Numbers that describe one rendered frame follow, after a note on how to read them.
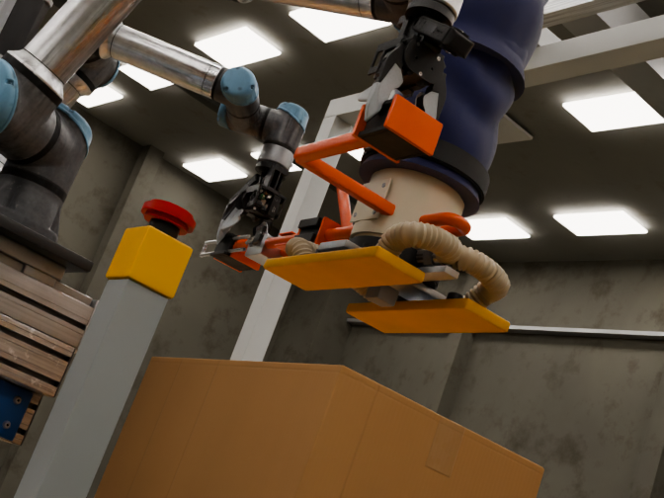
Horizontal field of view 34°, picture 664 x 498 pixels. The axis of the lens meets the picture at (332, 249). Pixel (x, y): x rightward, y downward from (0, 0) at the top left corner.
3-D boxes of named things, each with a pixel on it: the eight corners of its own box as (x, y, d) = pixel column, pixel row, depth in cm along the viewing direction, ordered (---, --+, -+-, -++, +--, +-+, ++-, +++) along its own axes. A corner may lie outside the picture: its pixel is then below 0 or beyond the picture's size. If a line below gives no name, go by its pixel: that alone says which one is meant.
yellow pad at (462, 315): (508, 333, 178) (517, 305, 179) (464, 308, 173) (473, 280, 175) (384, 334, 206) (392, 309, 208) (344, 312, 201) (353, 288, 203)
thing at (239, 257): (258, 271, 237) (267, 250, 238) (230, 256, 233) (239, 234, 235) (239, 273, 244) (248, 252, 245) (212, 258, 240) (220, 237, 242)
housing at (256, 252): (285, 267, 225) (292, 247, 227) (259, 253, 222) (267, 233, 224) (268, 269, 231) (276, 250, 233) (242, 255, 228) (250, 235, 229)
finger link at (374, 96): (348, 127, 154) (384, 87, 158) (373, 121, 149) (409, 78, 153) (334, 110, 153) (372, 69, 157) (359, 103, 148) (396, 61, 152)
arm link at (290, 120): (277, 110, 252) (311, 121, 251) (260, 152, 249) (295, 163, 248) (275, 95, 244) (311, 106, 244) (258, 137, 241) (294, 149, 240)
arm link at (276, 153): (256, 146, 246) (286, 163, 250) (249, 164, 245) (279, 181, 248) (273, 140, 240) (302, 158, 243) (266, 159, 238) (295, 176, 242)
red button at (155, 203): (196, 249, 137) (207, 220, 138) (149, 223, 133) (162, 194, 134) (169, 251, 142) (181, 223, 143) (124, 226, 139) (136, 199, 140)
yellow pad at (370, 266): (423, 284, 169) (433, 255, 170) (373, 256, 164) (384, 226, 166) (305, 291, 197) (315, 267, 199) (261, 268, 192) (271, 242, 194)
